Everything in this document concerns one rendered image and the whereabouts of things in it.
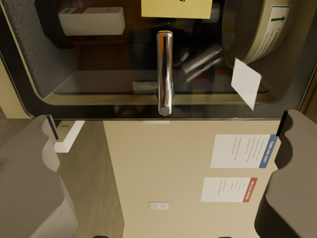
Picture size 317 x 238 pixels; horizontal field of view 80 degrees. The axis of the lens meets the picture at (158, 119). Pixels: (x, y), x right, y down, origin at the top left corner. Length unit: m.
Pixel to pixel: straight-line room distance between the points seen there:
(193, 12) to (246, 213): 1.28
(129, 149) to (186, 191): 0.42
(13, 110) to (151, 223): 1.19
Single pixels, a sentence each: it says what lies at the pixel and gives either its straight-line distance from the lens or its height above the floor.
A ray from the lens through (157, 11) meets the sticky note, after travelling 0.24.
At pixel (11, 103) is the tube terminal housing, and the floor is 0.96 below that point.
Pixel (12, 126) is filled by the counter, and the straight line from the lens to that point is 0.41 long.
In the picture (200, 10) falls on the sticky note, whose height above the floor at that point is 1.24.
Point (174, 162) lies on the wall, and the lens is 0.97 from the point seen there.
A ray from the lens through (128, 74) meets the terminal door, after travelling 0.26.
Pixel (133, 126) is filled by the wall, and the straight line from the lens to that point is 0.85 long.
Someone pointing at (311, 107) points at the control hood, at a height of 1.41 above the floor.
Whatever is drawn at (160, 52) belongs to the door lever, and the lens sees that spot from 0.20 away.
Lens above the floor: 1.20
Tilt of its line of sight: 2 degrees down
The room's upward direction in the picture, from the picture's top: 90 degrees clockwise
